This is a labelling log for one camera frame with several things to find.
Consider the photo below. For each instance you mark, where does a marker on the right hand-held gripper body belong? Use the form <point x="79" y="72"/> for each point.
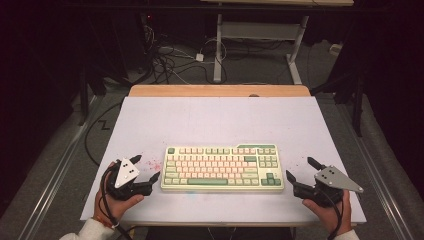
<point x="328" y="188"/>

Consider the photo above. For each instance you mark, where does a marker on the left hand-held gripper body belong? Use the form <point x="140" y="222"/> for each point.
<point x="125" y="173"/>

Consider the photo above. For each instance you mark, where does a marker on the cream green pink keyboard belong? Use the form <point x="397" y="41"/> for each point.
<point x="223" y="170"/>

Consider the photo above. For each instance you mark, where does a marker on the person's right hand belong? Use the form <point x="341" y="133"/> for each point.
<point x="328" y="215"/>

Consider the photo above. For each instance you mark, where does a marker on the person's left hand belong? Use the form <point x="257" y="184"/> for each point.
<point x="116" y="206"/>

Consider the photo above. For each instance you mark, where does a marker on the black stand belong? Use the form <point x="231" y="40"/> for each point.
<point x="358" y="106"/>
<point x="83" y="100"/>

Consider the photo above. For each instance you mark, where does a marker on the white table cover board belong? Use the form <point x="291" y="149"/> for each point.
<point x="216" y="123"/>

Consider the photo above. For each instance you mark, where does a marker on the small white floor box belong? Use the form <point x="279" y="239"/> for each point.
<point x="336" y="49"/>

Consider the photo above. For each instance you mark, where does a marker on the white power adapter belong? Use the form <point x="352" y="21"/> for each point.
<point x="199" y="57"/>

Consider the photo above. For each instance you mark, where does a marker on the metal floor rail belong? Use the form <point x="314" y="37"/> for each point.
<point x="376" y="180"/>
<point x="56" y="173"/>

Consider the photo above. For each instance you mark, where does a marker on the white metal desk frame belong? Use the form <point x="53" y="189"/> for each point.
<point x="218" y="50"/>

